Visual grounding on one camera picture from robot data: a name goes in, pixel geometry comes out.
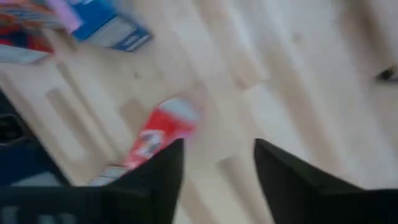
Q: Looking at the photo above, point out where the orange Mini Wheats cereal box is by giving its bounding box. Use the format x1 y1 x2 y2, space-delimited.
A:
0 0 68 32

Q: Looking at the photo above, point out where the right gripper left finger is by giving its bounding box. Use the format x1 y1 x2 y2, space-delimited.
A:
107 138 187 224

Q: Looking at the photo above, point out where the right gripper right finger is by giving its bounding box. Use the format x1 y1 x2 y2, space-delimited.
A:
253 138 398 224

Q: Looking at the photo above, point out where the red Froot Loops cereal box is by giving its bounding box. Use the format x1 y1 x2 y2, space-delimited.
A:
88 98 200 187
0 12 55 65

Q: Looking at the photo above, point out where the blue Frosted Flakes cereal box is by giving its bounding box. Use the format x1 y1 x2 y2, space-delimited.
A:
46 0 153 52

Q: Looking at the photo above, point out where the black aluminium table frame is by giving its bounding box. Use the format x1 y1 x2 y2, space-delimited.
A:
0 88 72 187

